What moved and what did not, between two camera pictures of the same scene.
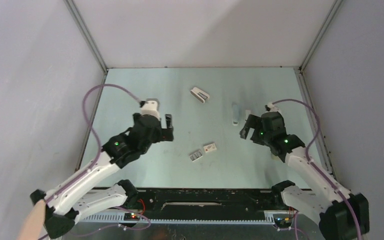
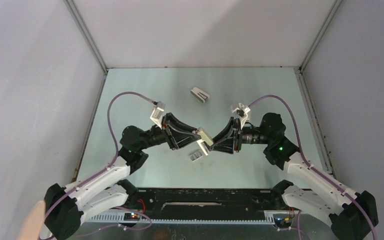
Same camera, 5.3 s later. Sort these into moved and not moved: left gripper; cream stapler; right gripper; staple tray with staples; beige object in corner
Moved: left gripper; right gripper; cream stapler
Not moved: staple tray with staples; beige object in corner
